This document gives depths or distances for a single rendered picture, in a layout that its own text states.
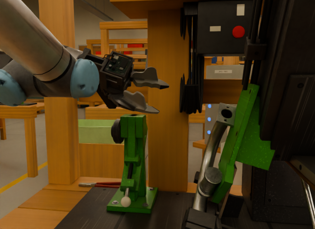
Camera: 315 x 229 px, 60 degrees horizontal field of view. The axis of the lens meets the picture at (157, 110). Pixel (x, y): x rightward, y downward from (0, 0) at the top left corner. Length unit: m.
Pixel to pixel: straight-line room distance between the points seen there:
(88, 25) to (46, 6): 10.38
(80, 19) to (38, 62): 11.14
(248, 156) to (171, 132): 0.41
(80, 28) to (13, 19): 11.11
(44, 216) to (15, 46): 0.58
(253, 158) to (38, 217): 0.63
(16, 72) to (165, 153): 0.56
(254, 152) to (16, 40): 0.47
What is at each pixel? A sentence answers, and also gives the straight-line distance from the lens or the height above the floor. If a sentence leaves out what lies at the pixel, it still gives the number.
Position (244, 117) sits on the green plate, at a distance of 0.56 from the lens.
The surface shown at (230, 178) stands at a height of 1.09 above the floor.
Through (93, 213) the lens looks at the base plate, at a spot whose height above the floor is 0.90.
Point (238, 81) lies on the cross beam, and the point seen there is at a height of 1.27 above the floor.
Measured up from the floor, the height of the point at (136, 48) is 2.00.
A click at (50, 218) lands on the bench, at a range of 0.90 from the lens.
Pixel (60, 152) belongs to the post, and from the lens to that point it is 1.09.
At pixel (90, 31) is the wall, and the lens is 11.39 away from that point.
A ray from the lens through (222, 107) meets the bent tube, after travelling 0.65.
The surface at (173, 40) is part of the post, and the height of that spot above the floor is 1.40.
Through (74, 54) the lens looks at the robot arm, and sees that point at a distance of 0.67.
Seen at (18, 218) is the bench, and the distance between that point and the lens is 0.94.
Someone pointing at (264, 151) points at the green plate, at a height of 1.14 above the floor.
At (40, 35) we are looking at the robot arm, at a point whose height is 1.35.
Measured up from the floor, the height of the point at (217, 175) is 1.09.
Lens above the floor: 1.29
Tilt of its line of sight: 8 degrees down
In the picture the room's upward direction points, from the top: straight up
